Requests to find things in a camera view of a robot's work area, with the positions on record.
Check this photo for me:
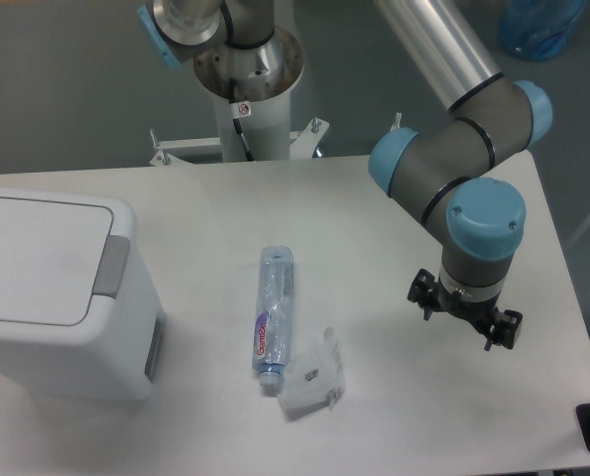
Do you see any crushed clear plastic bottle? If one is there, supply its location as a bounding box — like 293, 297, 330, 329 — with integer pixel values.
252, 246, 295, 395

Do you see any blue water jug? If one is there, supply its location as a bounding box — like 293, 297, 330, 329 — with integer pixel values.
497, 0, 588, 61

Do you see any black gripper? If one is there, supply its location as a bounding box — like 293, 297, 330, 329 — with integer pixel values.
408, 269, 523, 350

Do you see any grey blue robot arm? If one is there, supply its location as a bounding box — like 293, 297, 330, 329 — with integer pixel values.
137, 1, 552, 349

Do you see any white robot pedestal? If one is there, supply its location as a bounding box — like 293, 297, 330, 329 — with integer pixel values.
148, 27, 331, 168

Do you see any clear plastic packaging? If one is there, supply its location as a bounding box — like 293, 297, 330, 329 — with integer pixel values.
278, 327, 346, 418

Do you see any black pedestal cable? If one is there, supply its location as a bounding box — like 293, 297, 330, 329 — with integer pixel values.
227, 77, 255, 162

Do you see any white push-button trash can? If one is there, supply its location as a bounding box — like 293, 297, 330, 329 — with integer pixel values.
0, 185, 166, 401

